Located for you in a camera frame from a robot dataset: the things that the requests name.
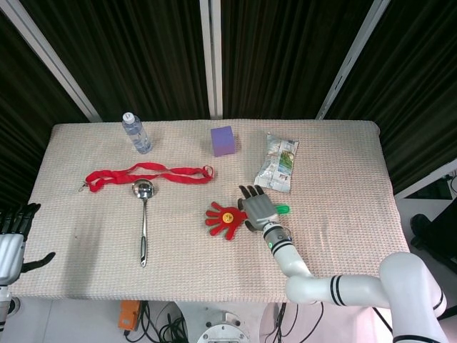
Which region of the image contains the black chair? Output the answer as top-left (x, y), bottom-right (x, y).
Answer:
top-left (409, 203), bottom-right (457, 272)

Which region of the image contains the beige woven tablecloth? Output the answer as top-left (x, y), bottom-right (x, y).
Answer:
top-left (19, 120), bottom-right (418, 304)

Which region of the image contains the stainless steel ladle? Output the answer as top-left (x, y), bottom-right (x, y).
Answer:
top-left (131, 178), bottom-right (156, 268)

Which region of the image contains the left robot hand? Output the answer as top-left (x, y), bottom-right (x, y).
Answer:
top-left (0, 202), bottom-right (56, 286)

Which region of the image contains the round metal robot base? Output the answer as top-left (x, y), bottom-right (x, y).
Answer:
top-left (196, 309), bottom-right (251, 343)

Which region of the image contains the purple foam cube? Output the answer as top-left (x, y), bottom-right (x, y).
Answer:
top-left (210, 125), bottom-right (238, 158)

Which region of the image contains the black cable bundle on floor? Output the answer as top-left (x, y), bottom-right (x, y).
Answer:
top-left (123, 300), bottom-right (192, 343)

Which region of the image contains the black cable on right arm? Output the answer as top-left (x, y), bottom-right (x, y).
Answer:
top-left (281, 224), bottom-right (393, 343)

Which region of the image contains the white window frame post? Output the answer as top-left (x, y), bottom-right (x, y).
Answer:
top-left (199, 0), bottom-right (224, 120)
top-left (315, 0), bottom-right (392, 121)
top-left (0, 0), bottom-right (101, 122)

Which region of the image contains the clear plastic water bottle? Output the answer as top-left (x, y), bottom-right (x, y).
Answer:
top-left (121, 111), bottom-right (154, 155)

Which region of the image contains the crumpled snack packet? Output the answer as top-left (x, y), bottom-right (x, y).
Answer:
top-left (253, 131), bottom-right (300, 194)

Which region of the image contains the orange plastic power strip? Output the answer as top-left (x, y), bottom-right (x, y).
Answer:
top-left (117, 300), bottom-right (141, 332)

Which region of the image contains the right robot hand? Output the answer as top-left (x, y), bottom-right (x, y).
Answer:
top-left (236, 184), bottom-right (281, 232)

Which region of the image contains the red hand clapper toy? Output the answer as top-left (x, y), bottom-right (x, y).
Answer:
top-left (205, 201), bottom-right (292, 242)

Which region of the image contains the red ribbon lanyard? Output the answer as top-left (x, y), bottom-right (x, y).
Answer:
top-left (76, 162), bottom-right (216, 194)

